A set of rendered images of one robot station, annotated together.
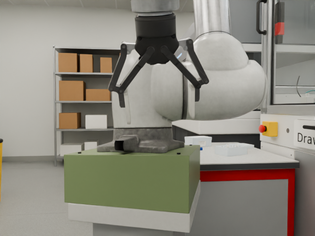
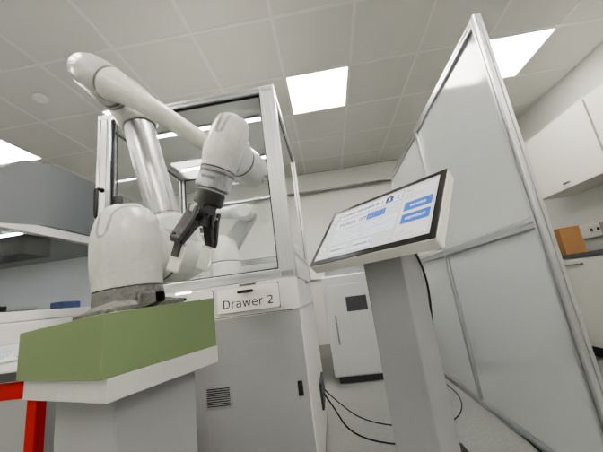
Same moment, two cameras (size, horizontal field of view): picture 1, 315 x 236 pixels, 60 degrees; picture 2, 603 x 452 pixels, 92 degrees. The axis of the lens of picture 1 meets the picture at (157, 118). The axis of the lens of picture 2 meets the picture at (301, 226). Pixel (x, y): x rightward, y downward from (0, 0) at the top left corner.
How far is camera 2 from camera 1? 0.70 m
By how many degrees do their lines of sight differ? 80
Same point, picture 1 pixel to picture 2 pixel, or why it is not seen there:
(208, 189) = not seen: hidden behind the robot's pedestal
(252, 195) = not seen: hidden behind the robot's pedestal
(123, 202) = (170, 352)
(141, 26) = (214, 197)
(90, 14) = not seen: outside the picture
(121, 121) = (134, 277)
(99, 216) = (147, 378)
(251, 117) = (48, 317)
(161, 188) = (198, 328)
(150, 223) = (194, 364)
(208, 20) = (170, 201)
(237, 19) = (39, 197)
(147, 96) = (159, 253)
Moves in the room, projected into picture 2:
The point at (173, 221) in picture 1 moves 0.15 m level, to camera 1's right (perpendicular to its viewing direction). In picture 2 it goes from (208, 355) to (235, 343)
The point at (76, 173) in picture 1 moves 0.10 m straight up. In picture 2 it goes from (119, 335) to (120, 281)
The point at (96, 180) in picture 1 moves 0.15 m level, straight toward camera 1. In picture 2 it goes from (144, 337) to (219, 327)
